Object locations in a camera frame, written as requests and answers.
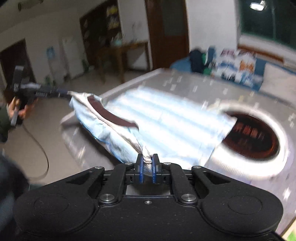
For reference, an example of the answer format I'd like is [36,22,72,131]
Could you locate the white refrigerator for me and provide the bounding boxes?
[62,37,84,79]

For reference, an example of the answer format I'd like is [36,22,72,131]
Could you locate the dark blue backpack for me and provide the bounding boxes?
[189,49,208,74]

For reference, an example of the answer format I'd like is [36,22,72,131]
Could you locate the beige plain pillow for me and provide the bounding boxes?
[260,63,296,105]

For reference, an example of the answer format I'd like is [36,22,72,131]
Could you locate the dark wooden door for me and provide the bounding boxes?
[145,0,189,69]

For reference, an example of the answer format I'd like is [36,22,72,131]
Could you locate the dark wooden shelf cabinet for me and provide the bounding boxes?
[80,1,121,65]

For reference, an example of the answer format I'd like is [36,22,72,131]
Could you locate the wooden side table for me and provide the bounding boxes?
[95,41,151,83]

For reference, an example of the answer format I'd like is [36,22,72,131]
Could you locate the black cable on floor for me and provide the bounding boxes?
[21,123,50,179]

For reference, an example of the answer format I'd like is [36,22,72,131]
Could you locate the left butterfly pillow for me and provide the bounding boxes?
[210,49,263,88]

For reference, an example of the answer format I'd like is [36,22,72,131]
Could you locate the dark green framed window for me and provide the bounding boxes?
[238,1,295,49]

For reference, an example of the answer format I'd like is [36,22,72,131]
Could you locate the person's left hand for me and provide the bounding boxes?
[6,96,39,120]

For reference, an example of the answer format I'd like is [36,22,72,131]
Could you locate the blue covered sofa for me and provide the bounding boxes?
[170,47,295,99]

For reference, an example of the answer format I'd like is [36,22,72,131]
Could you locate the grey star-pattern bed cover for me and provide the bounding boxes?
[60,67,296,235]

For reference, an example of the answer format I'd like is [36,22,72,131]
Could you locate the blue white striped shirt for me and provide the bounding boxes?
[70,87,237,169]

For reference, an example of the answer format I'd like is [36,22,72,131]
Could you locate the green forearm sleeve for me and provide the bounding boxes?
[0,102,15,143]

